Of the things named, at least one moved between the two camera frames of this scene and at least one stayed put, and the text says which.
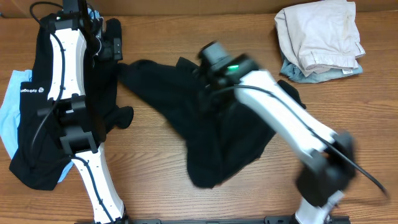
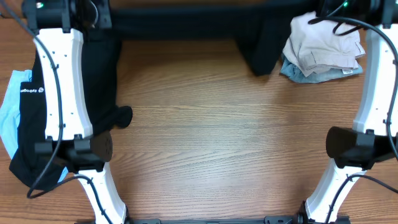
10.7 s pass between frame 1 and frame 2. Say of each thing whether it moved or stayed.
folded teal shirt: stayed
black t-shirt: moved
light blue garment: stayed
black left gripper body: moved
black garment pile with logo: stayed
